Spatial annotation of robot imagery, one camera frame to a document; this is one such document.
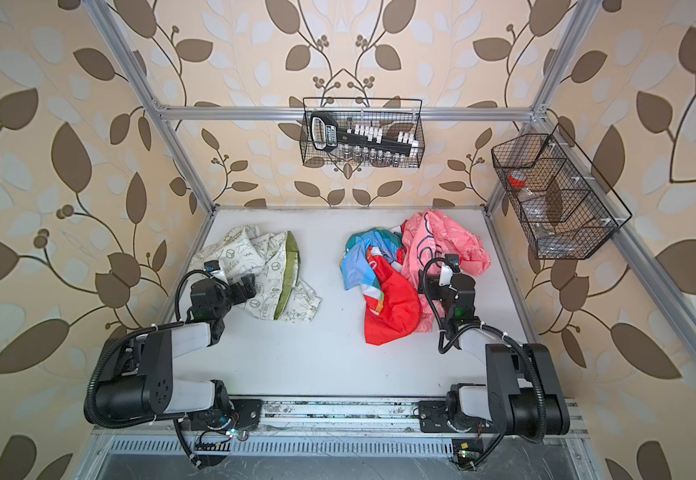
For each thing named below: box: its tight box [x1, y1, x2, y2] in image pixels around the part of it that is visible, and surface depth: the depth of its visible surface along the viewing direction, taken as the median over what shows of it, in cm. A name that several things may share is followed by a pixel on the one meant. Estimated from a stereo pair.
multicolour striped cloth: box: [339, 227, 404, 300], surface depth 98 cm
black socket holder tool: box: [310, 111, 419, 156], surface depth 85 cm
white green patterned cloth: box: [191, 224, 322, 323], surface depth 95 cm
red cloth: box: [364, 247, 422, 346], surface depth 88 cm
